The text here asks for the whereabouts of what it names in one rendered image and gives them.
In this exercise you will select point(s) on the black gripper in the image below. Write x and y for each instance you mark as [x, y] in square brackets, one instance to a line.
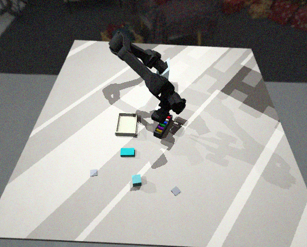
[161, 114]

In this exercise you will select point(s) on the teal block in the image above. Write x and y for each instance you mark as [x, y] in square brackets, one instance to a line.
[136, 180]

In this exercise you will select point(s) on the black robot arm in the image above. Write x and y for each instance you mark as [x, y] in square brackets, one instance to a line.
[121, 46]

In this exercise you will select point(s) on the cyan rectangular block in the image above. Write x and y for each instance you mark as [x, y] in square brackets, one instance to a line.
[127, 152]

